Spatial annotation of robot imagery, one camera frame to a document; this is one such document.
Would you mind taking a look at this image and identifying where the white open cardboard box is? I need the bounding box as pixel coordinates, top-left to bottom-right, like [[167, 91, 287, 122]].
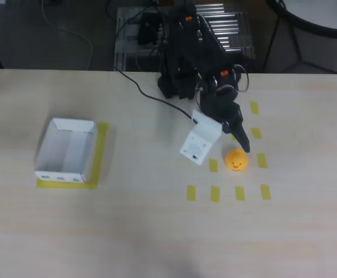
[[34, 117, 97, 184]]

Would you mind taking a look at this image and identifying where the aluminium frame cart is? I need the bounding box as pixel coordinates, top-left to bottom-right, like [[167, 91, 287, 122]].
[[113, 2, 257, 72]]

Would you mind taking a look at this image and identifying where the black device on cart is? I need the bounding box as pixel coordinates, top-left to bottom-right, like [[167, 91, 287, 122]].
[[136, 12, 161, 46]]

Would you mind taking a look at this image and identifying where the black camera cable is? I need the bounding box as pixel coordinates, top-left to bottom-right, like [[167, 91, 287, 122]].
[[112, 65, 194, 120]]

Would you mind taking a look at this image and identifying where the round white table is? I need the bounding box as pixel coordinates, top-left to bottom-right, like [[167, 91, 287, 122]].
[[262, 0, 337, 75]]

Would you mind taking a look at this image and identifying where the yellow rubber duck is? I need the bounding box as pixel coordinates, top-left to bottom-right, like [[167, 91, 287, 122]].
[[225, 148, 249, 172]]

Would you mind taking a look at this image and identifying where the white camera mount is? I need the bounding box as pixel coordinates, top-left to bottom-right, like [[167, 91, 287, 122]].
[[179, 108, 223, 166]]

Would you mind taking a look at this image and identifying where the white floor cable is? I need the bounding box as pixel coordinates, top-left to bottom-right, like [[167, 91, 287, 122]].
[[41, 0, 94, 70]]

